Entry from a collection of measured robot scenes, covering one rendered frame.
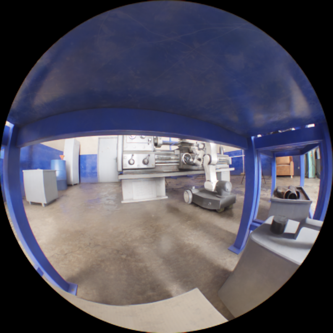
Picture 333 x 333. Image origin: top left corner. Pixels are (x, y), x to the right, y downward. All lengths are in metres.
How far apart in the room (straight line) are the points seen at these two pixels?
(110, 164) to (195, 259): 4.79
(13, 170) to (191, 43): 0.51
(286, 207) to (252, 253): 0.65
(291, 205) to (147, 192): 1.82
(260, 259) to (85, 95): 0.48
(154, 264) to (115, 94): 0.71
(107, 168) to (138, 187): 3.47
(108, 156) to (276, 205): 5.25
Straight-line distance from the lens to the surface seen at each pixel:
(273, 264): 0.28
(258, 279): 0.34
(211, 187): 1.30
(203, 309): 0.26
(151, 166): 1.62
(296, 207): 0.92
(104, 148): 5.15
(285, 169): 4.49
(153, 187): 1.74
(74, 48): 0.17
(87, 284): 0.67
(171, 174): 1.73
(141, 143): 1.77
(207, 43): 0.16
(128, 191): 1.70
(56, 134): 0.28
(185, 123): 0.27
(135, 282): 0.60
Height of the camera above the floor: 0.53
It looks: 1 degrees up
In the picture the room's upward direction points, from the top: 2 degrees counter-clockwise
